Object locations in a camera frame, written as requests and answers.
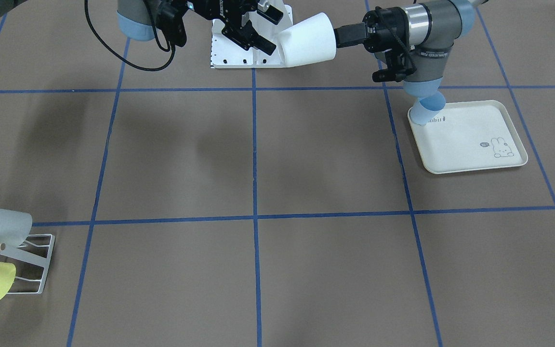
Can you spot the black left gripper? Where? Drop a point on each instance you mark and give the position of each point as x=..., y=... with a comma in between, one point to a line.
x=380, y=24

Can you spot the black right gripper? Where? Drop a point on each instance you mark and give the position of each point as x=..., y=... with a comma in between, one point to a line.
x=211, y=9

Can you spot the pale green plastic cup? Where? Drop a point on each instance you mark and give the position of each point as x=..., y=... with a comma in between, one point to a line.
x=308, y=42

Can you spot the blue plastic cup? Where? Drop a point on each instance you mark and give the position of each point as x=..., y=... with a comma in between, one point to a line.
x=426, y=108

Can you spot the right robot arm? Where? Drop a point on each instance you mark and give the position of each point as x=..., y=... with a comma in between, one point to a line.
x=140, y=20

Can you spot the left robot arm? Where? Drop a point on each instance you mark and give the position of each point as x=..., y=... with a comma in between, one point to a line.
x=414, y=42

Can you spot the cream plastic tray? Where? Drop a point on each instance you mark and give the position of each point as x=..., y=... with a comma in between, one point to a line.
x=467, y=136

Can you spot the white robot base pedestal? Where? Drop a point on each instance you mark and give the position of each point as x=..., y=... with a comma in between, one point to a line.
x=225, y=54

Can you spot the white wire cup rack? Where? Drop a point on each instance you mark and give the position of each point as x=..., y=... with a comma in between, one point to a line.
x=32, y=260

